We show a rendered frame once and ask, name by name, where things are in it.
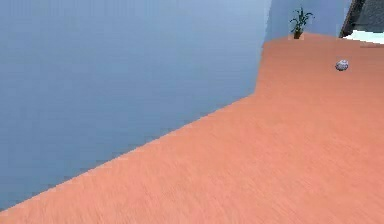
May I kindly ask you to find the green house plant in pot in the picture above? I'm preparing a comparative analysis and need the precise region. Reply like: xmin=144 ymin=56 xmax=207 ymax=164
xmin=288 ymin=7 xmax=316 ymax=41

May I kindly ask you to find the grey white patterned ball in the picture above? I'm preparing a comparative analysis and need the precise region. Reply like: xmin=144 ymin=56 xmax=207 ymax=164
xmin=334 ymin=59 xmax=350 ymax=72

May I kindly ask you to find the dark framed doorway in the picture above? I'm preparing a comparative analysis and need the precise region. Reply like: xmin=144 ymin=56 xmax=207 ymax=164
xmin=338 ymin=0 xmax=384 ymax=39

